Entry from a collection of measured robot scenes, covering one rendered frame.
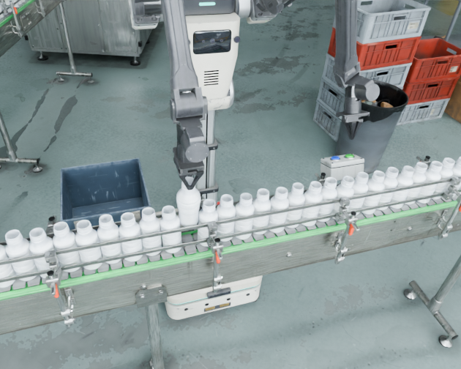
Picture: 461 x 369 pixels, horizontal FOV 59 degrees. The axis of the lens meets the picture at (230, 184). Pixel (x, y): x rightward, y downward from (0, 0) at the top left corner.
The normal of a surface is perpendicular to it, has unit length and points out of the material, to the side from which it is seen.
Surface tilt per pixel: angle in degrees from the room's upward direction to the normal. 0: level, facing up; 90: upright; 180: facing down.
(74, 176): 90
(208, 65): 90
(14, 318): 90
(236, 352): 0
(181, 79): 55
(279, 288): 0
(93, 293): 90
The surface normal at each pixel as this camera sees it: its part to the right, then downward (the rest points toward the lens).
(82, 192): 0.30, 0.62
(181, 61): 0.28, 0.07
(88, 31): 0.00, 0.64
